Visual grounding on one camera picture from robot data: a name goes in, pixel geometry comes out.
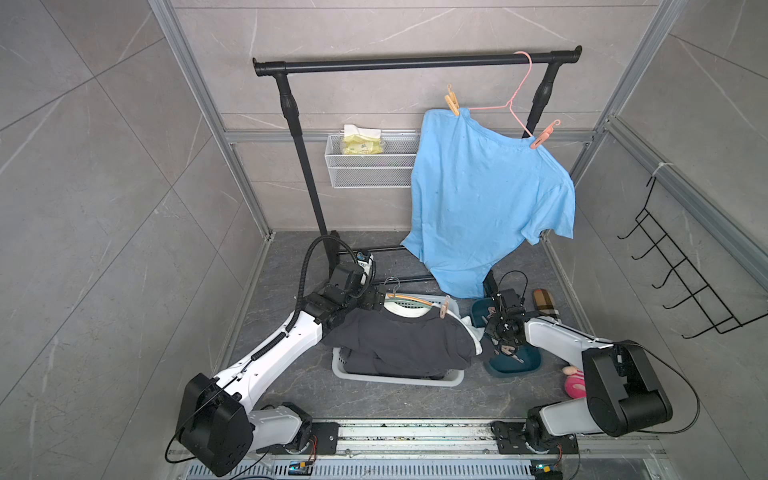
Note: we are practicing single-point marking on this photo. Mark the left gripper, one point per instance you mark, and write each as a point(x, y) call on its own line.
point(368, 302)

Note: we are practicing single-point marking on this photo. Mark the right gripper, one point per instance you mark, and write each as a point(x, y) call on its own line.
point(489, 329)

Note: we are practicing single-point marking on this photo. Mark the dark grey garment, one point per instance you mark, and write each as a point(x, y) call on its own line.
point(382, 342)

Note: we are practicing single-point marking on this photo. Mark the light blue t-shirt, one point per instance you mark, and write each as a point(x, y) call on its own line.
point(477, 195)

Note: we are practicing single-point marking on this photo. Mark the yellow clothespin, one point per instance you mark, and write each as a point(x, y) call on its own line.
point(452, 101)

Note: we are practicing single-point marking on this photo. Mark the pink wire hanger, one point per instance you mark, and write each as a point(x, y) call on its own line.
point(509, 104)

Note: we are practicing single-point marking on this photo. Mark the green plastic hanger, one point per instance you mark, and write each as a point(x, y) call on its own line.
point(406, 308)

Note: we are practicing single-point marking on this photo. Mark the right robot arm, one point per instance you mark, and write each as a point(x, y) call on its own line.
point(622, 392)

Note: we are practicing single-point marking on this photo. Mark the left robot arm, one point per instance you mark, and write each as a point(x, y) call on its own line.
point(219, 423)

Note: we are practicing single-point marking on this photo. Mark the clothespins in tray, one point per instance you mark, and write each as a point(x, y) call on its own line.
point(511, 351)

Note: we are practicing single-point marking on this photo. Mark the orange plastic hanger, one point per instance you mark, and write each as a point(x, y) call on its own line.
point(409, 298)

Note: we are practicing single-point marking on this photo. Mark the white garment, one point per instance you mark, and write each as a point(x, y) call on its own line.
point(475, 333)

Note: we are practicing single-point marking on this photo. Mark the teal clothespin tray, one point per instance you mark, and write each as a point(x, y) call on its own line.
point(526, 360)

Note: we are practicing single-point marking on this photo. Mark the plaid case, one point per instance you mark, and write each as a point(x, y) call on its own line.
point(544, 303)

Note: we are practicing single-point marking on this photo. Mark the white laundry basket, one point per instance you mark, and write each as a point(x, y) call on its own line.
point(449, 378)

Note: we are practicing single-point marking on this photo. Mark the pink plush doll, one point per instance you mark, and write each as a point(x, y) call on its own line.
point(574, 385)

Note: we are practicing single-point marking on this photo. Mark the yellow tissue pack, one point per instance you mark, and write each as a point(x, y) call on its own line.
point(361, 141)

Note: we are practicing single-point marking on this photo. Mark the black clothes rack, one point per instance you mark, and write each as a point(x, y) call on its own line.
point(280, 71)

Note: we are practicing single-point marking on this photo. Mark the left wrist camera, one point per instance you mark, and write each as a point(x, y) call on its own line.
point(365, 260)

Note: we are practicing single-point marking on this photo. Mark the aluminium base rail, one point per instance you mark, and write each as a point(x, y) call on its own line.
point(451, 449)

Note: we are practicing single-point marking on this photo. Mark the black wall hook rack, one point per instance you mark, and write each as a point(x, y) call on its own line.
point(697, 289)

